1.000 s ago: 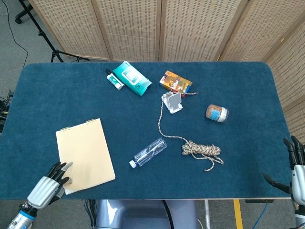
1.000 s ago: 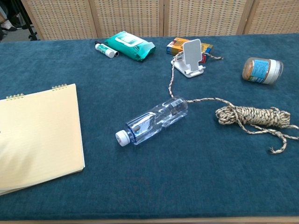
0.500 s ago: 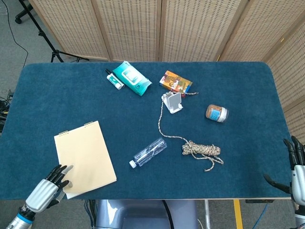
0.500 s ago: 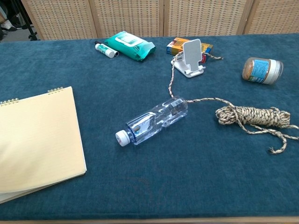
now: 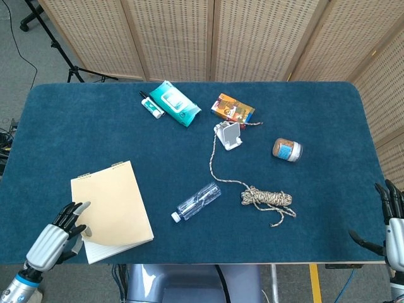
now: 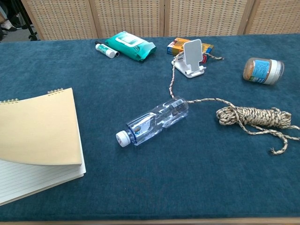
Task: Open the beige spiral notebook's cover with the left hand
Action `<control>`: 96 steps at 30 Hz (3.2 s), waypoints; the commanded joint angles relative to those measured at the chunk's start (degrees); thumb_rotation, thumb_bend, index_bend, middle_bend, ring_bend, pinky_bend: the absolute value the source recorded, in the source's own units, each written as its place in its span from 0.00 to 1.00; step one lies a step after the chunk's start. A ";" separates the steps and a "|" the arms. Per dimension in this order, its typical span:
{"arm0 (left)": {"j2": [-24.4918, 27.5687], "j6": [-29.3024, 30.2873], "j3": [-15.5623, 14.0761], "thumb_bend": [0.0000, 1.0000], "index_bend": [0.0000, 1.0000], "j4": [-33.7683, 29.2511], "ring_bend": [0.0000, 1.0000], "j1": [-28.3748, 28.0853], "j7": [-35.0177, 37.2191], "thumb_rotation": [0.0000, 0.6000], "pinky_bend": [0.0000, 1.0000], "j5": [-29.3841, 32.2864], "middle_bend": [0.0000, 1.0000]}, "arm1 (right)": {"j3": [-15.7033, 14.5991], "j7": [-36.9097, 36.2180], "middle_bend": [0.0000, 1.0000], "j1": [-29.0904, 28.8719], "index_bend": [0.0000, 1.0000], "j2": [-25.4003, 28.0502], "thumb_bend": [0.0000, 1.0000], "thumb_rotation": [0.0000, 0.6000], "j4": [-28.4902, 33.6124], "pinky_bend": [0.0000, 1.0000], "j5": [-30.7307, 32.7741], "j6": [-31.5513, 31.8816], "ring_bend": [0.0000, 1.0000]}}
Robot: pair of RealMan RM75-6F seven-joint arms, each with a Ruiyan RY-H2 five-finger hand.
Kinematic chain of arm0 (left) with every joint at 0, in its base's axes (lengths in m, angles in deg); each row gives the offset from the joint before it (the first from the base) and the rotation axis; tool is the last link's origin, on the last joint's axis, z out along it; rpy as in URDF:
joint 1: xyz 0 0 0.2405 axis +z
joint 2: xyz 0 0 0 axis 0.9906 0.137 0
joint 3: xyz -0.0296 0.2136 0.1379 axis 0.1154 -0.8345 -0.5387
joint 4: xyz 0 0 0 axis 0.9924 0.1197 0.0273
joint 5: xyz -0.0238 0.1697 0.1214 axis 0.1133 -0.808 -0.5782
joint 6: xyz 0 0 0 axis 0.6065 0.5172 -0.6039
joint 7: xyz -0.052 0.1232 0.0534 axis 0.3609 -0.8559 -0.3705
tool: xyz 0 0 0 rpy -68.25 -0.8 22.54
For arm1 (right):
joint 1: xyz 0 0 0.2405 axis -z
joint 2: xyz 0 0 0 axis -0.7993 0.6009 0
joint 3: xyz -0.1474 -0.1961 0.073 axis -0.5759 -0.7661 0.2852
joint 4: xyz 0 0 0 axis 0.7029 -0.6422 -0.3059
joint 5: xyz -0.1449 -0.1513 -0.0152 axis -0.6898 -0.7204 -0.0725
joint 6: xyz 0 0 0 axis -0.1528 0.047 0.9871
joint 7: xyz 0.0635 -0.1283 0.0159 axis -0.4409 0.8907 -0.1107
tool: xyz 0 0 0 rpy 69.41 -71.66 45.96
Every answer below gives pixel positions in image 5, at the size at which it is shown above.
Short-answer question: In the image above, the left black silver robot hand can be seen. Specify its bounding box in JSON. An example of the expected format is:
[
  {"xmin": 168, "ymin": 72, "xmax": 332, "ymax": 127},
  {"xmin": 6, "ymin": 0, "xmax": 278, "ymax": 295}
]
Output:
[{"xmin": 25, "ymin": 201, "xmax": 92, "ymax": 272}]

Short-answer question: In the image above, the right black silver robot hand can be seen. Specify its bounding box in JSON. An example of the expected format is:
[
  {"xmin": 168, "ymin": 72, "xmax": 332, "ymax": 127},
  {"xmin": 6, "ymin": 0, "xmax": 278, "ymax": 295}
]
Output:
[{"xmin": 348, "ymin": 179, "xmax": 404, "ymax": 272}]

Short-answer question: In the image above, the tan notepad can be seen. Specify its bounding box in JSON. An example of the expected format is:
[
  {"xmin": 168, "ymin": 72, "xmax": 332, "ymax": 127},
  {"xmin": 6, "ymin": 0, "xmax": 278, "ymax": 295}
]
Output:
[{"xmin": 70, "ymin": 160, "xmax": 155, "ymax": 265}]

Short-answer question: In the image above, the silver metal table leg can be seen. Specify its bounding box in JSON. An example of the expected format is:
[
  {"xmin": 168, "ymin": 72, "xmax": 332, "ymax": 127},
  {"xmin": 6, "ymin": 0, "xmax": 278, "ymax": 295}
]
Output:
[{"xmin": 270, "ymin": 264, "xmax": 280, "ymax": 303}]

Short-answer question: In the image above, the woven wooden screen panel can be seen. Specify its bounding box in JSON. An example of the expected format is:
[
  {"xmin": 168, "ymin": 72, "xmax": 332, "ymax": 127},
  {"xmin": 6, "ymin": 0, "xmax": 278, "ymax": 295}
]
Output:
[
  {"xmin": 37, "ymin": 0, "xmax": 146, "ymax": 80},
  {"xmin": 352, "ymin": 39, "xmax": 404, "ymax": 192},
  {"xmin": 288, "ymin": 0, "xmax": 404, "ymax": 83},
  {"xmin": 121, "ymin": 0, "xmax": 216, "ymax": 83},
  {"xmin": 210, "ymin": 0, "xmax": 332, "ymax": 83}
]

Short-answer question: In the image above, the peanut butter jar blue label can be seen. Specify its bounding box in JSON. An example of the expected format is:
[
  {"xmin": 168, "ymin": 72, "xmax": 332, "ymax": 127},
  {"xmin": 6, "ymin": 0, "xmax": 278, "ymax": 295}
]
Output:
[{"xmin": 271, "ymin": 138, "xmax": 304, "ymax": 163}]

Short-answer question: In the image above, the grey blue robot torso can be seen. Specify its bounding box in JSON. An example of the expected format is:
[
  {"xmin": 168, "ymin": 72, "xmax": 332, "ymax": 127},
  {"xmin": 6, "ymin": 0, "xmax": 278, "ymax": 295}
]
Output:
[{"xmin": 125, "ymin": 264, "xmax": 263, "ymax": 303}]

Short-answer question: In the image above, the clear plastic water bottle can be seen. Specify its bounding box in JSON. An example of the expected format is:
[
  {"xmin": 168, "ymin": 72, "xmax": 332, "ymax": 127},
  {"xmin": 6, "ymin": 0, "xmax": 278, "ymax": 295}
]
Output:
[{"xmin": 170, "ymin": 182, "xmax": 222, "ymax": 223}]

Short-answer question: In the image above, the blue table cloth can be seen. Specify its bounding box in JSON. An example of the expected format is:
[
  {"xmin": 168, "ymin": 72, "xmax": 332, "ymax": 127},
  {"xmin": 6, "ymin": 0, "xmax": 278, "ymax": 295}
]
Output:
[{"xmin": 0, "ymin": 81, "xmax": 388, "ymax": 265}]

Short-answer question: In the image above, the white green glue stick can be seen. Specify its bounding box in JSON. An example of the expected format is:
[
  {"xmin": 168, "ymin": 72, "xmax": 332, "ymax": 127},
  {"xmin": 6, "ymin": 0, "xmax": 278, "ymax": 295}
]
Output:
[{"xmin": 141, "ymin": 97, "xmax": 166, "ymax": 119}]

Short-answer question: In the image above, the black tripod stand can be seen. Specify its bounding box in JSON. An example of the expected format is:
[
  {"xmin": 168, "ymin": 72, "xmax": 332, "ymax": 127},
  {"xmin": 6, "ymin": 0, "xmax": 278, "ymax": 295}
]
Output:
[{"xmin": 25, "ymin": 0, "xmax": 119, "ymax": 83}]

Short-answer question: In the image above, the green wet wipes pack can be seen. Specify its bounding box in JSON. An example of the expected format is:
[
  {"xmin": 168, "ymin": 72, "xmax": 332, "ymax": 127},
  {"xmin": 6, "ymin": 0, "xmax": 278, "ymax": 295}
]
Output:
[{"xmin": 148, "ymin": 80, "xmax": 202, "ymax": 128}]

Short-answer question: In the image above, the white folding phone stand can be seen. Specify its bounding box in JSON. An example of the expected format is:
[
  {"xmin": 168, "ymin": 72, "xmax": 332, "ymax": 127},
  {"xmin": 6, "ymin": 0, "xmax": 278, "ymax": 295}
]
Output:
[{"xmin": 213, "ymin": 121, "xmax": 244, "ymax": 152}]

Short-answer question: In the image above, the orange yellow cardboard box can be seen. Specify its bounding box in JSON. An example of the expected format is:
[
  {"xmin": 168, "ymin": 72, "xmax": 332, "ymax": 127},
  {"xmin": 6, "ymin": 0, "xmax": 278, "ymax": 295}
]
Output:
[{"xmin": 210, "ymin": 92, "xmax": 256, "ymax": 124}]

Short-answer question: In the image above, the black office chair caster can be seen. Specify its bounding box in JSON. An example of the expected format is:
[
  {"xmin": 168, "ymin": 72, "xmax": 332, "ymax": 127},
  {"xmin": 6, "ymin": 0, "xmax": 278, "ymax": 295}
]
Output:
[{"xmin": 19, "ymin": 0, "xmax": 45, "ymax": 32}]

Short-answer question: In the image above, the blue network cable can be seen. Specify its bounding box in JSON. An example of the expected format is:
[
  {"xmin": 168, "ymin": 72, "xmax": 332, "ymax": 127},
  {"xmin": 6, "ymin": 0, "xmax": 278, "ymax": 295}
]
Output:
[{"xmin": 333, "ymin": 267, "xmax": 363, "ymax": 303}]

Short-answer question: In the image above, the black cable bundle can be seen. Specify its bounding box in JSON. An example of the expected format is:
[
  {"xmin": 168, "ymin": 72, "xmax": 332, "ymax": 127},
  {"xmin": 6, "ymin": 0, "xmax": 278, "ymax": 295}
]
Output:
[{"xmin": 0, "ymin": 118, "xmax": 17, "ymax": 173}]

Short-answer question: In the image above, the beige black braided rope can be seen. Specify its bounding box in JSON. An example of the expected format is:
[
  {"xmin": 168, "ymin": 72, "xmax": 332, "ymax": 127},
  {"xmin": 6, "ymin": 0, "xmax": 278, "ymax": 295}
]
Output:
[{"xmin": 208, "ymin": 121, "xmax": 297, "ymax": 227}]

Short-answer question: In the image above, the black floor cable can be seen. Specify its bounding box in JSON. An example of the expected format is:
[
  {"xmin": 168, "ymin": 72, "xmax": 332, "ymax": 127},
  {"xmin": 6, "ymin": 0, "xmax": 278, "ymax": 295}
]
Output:
[{"xmin": 0, "ymin": 0, "xmax": 39, "ymax": 95}]

